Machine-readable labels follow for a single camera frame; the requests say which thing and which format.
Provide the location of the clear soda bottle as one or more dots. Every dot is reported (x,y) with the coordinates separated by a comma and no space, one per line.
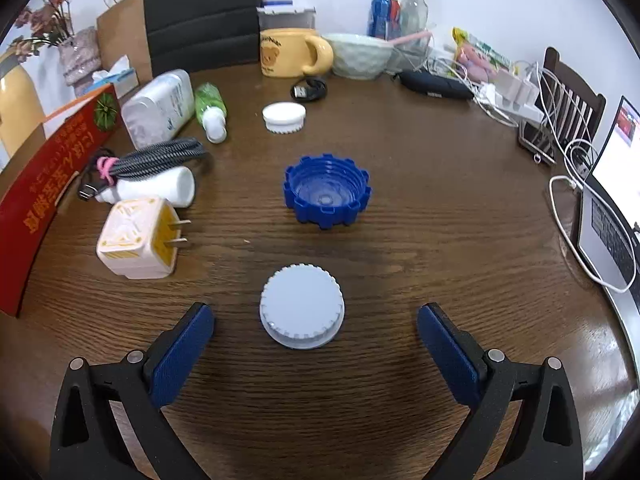
(414,10)

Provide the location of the yellow thermos jug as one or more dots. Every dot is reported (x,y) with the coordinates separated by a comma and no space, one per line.
(17,105)

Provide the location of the small black round object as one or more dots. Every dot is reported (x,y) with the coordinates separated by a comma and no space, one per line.
(310,89)

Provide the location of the small green bottle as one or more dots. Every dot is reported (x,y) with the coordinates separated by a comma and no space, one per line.
(207,102)

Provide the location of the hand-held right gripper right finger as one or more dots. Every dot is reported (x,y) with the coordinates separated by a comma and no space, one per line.
(445,355)

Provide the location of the small white bottle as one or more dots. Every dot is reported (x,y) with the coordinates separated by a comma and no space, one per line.
(160,185)

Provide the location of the pale green bowl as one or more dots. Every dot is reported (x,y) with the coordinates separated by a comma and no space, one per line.
(357,55)

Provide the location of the black paper bag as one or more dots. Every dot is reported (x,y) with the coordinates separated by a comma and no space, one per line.
(200,15)

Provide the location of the black pouch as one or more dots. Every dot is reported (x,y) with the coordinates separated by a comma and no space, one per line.
(435,85)

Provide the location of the laptop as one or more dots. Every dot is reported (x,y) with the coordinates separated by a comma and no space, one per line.
(615,185)

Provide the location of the yellow bear mug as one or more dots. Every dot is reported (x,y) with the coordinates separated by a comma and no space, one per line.
(285,52)

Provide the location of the dried roses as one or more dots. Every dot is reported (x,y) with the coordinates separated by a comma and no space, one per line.
(42,15)

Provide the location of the red cardboard box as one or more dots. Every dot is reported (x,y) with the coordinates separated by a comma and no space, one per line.
(45,185)

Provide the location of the blue tissue pack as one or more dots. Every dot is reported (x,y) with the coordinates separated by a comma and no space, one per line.
(115,76)

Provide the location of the wooden chair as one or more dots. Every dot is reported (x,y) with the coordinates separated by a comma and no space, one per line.
(575,95)

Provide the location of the white power adapter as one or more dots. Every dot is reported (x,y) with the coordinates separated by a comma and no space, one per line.
(515,87)

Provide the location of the blue notched lid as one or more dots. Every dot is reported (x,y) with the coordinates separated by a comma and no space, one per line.
(327,192)

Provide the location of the brown paper bag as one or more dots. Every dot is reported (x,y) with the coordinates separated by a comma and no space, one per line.
(122,30)

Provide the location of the yellow green snack packet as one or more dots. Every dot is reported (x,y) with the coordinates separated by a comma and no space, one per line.
(480,50)

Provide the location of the large translucent white bottle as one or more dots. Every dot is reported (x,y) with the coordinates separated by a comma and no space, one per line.
(157,107)

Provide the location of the pink mottled vase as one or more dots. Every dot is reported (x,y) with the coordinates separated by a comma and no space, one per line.
(80,55)

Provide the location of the white and yellow charger plug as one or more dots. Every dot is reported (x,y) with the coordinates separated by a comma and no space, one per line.
(137,237)

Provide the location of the small white lid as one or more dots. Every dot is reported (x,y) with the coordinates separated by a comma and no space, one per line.
(284,116)

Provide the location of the pink spoon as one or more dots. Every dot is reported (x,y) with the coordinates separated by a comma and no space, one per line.
(410,37)

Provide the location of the large grey-white ribbed lid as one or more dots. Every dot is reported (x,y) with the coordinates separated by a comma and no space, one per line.
(302,307)

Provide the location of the clear container with purple lid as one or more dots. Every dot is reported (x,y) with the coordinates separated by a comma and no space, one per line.
(285,10)

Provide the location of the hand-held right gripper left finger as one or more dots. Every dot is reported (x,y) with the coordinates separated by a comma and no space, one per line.
(182,355)

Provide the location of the blue drink can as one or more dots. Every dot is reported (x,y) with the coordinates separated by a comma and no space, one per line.
(384,15)

